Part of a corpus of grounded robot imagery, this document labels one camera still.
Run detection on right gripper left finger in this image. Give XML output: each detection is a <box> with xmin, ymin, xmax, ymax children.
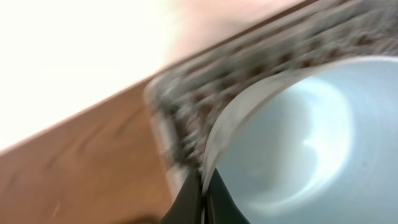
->
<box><xmin>160</xmin><ymin>170</ymin><xmax>201</xmax><ymax>224</ymax></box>

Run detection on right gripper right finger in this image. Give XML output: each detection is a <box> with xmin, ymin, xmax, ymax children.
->
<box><xmin>205</xmin><ymin>169</ymin><xmax>249</xmax><ymax>224</ymax></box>

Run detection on light blue cup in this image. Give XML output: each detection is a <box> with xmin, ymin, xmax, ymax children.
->
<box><xmin>203</xmin><ymin>56</ymin><xmax>397</xmax><ymax>223</ymax></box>

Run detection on grey dishwasher rack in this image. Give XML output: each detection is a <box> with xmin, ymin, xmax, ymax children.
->
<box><xmin>144</xmin><ymin>0</ymin><xmax>397</xmax><ymax>197</ymax></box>

